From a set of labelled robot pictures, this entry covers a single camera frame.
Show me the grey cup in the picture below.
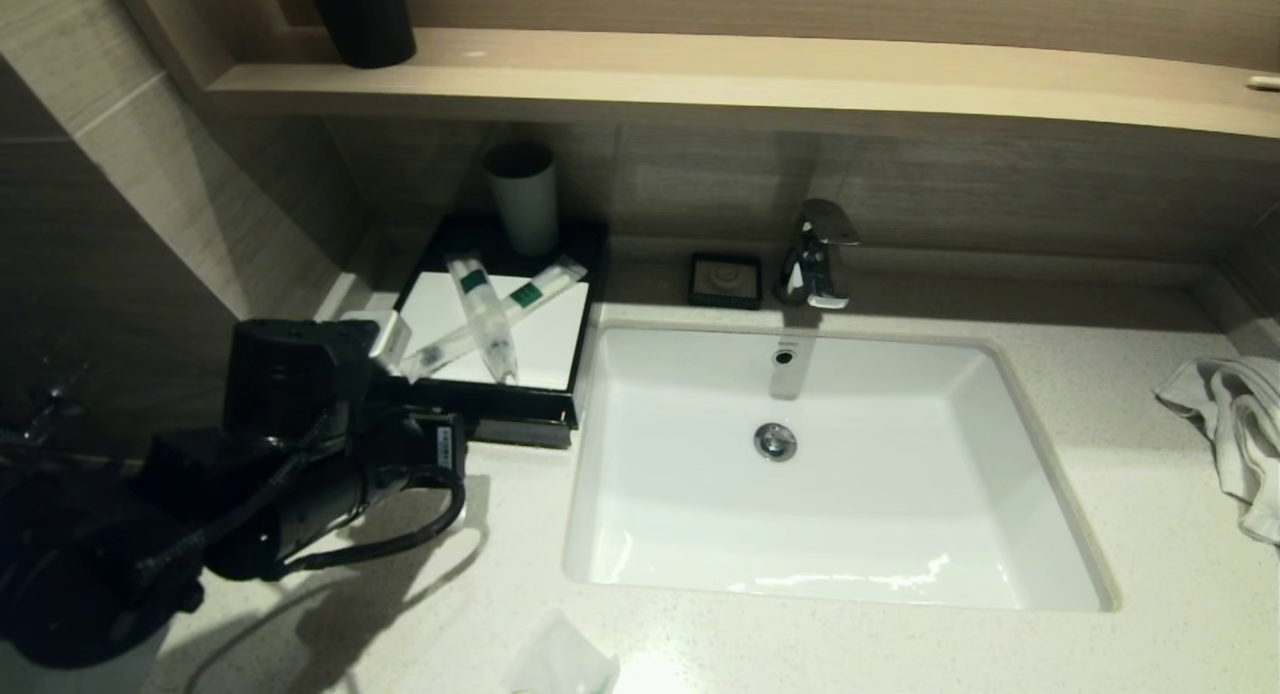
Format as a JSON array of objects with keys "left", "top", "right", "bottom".
[{"left": 485, "top": 141, "right": 559, "bottom": 258}]

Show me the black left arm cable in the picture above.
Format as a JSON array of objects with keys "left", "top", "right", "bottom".
[{"left": 270, "top": 464, "right": 469, "bottom": 580}]

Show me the black square soap dish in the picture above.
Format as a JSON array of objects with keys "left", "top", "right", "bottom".
[{"left": 688, "top": 252, "right": 764, "bottom": 311}]

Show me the white towel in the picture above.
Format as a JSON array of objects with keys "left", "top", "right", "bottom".
[{"left": 1155, "top": 359, "right": 1280, "bottom": 547}]

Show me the chrome wall valve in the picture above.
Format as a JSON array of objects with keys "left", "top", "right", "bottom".
[{"left": 15, "top": 374, "right": 89, "bottom": 437}]

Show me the clear toothbrush packet green label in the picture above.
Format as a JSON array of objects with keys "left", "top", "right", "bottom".
[
  {"left": 445, "top": 254, "right": 521, "bottom": 385},
  {"left": 400, "top": 257, "right": 589, "bottom": 383}
]

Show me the light wooden shelf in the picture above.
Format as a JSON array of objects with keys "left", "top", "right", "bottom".
[{"left": 205, "top": 27, "right": 1280, "bottom": 142}]

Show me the black cylinder container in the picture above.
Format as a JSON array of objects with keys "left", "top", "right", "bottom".
[{"left": 302, "top": 0, "right": 419, "bottom": 70}]

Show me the black tray with toiletry packets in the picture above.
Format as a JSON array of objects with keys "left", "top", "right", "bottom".
[{"left": 465, "top": 412, "right": 575, "bottom": 449}]

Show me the black amenity drawer box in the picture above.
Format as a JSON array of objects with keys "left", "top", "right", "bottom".
[{"left": 395, "top": 214, "right": 611, "bottom": 449}]

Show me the white ceramic sink basin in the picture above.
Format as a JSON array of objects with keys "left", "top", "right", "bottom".
[{"left": 562, "top": 320, "right": 1121, "bottom": 613}]

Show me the crumpled white plastic wrapper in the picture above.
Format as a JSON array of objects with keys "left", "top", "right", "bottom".
[{"left": 503, "top": 609, "right": 621, "bottom": 694}]

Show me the chrome faucet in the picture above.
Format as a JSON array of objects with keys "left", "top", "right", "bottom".
[{"left": 775, "top": 199, "right": 860, "bottom": 311}]

